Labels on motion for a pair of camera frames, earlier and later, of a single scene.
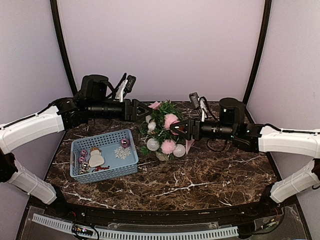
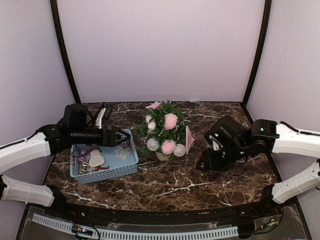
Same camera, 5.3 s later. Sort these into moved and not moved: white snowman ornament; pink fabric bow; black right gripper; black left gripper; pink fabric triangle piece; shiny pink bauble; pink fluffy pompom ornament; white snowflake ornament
Moved: black right gripper; black left gripper; shiny pink bauble
Not moved: pink fabric bow; pink fabric triangle piece; white snowman ornament; pink fluffy pompom ornament; white snowflake ornament
